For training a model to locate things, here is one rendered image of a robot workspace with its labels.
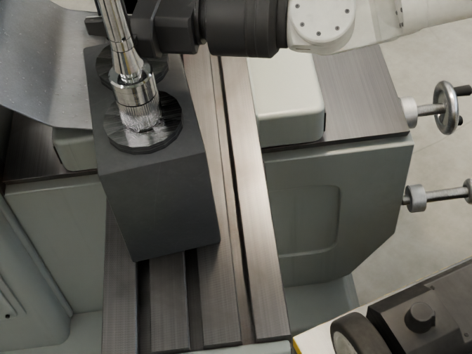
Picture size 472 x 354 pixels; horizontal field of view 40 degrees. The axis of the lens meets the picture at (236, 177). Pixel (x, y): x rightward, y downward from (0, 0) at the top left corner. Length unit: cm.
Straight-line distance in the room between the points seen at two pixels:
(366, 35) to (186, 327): 40
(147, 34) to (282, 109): 50
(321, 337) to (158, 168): 74
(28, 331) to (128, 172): 98
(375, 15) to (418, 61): 175
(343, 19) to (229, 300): 37
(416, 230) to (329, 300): 48
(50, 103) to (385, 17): 62
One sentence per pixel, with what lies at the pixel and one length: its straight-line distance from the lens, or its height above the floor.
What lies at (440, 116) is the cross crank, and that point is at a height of 60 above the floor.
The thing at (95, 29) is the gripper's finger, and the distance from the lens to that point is 74.
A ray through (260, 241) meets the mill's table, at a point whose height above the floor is 93.
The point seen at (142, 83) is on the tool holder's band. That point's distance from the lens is 67.
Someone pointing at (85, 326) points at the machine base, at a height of 20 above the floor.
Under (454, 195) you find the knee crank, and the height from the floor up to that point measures 51.
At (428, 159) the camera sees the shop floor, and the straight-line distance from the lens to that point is 217.
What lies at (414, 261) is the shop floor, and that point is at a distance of 194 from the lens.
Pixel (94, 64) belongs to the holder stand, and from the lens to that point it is 83.
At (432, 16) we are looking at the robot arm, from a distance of 70.
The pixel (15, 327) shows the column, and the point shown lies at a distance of 163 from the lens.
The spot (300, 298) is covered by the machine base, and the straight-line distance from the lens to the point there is 163.
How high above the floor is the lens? 165
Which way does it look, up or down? 52 degrees down
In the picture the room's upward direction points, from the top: 7 degrees counter-clockwise
